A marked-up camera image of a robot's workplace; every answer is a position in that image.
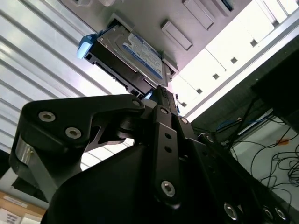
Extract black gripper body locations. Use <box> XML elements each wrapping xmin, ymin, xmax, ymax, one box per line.
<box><xmin>41</xmin><ymin>142</ymin><xmax>225</xmax><ymax>224</ymax></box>

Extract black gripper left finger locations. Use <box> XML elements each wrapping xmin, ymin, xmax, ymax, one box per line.
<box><xmin>9</xmin><ymin>85</ymin><xmax>182</xmax><ymax>207</ymax></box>

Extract hard disk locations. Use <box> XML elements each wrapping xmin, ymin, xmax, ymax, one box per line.
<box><xmin>76</xmin><ymin>22</ymin><xmax>181</xmax><ymax>115</ymax></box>

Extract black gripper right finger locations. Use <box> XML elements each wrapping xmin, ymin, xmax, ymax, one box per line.
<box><xmin>171</xmin><ymin>92</ymin><xmax>299</xmax><ymax>224</ymax></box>

